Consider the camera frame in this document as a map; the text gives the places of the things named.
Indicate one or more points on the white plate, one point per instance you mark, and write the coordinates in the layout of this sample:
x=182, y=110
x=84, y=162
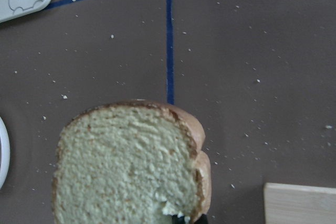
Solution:
x=5, y=152

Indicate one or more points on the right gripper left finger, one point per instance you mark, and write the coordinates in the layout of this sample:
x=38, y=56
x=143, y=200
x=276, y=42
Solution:
x=178, y=219

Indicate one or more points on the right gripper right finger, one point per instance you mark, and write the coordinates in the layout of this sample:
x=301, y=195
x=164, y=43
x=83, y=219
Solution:
x=202, y=219

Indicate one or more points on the bread slice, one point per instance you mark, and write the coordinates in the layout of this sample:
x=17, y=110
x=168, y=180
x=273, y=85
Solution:
x=131, y=162

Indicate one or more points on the wooden cutting board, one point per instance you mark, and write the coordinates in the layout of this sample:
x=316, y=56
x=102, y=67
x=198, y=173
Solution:
x=286, y=203

